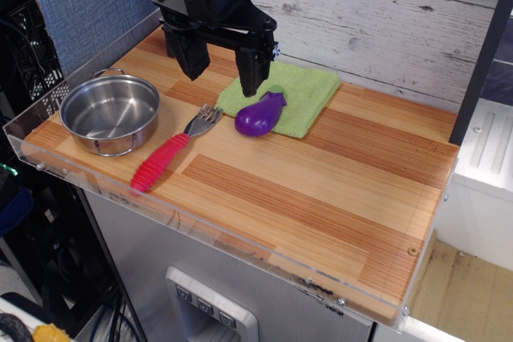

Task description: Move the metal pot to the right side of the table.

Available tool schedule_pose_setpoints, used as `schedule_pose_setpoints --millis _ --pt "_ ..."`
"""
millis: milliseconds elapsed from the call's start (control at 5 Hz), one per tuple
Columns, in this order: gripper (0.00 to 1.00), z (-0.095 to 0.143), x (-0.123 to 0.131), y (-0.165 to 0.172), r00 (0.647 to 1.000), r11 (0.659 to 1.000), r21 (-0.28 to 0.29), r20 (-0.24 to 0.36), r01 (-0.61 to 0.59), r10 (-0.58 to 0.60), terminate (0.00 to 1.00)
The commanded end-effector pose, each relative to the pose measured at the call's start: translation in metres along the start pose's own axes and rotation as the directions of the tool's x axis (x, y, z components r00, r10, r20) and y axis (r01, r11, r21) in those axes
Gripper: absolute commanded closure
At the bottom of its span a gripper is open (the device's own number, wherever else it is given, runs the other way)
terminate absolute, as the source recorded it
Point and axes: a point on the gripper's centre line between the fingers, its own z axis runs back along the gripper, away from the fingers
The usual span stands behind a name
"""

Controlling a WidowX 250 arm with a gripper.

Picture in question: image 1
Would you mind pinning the small stainless steel pot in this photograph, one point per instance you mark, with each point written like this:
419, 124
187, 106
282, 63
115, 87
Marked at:
111, 115

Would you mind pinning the fork with red handle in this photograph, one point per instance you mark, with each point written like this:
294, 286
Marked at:
154, 166

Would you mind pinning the green folded cloth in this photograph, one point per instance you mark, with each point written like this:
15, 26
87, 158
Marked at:
307, 93

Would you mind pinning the black plastic crate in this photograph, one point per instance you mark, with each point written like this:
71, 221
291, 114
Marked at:
30, 68

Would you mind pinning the clear acrylic table guard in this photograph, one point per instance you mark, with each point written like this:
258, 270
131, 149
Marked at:
319, 238

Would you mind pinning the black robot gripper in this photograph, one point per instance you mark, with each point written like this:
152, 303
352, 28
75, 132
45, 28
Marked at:
190, 25

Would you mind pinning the purple toy eggplant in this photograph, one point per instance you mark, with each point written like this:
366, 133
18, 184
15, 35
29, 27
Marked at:
261, 117

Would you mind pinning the dark right vertical post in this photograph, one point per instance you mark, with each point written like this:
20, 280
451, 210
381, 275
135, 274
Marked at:
483, 64

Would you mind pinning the silver dispenser panel with buttons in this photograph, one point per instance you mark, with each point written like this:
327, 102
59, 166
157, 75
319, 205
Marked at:
205, 314

